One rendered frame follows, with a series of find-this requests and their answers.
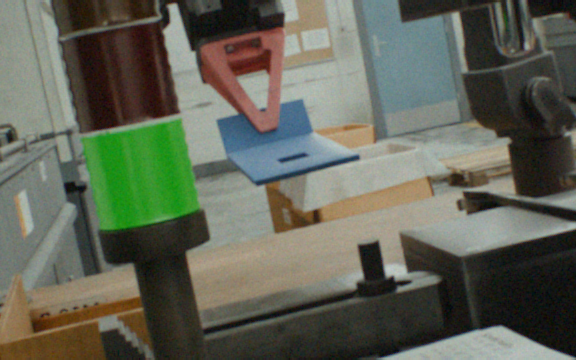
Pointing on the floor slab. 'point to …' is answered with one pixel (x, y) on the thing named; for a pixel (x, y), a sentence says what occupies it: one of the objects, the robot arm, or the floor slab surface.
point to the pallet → (469, 163)
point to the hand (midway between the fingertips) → (265, 123)
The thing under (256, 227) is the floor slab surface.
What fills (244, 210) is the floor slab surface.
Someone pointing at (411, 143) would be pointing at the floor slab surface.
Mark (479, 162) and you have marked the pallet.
